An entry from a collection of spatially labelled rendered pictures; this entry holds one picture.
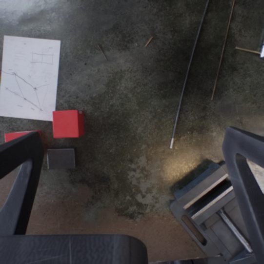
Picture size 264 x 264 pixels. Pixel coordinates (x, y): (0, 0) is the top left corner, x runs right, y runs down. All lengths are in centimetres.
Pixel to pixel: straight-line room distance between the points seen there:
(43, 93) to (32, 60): 6
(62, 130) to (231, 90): 32
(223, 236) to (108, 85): 36
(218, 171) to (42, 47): 39
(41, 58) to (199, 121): 32
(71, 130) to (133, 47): 19
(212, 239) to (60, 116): 36
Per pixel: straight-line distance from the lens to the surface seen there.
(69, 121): 41
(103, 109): 45
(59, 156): 45
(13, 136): 44
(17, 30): 51
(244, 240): 53
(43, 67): 48
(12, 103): 49
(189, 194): 44
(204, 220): 47
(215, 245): 53
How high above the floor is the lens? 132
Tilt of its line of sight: 86 degrees down
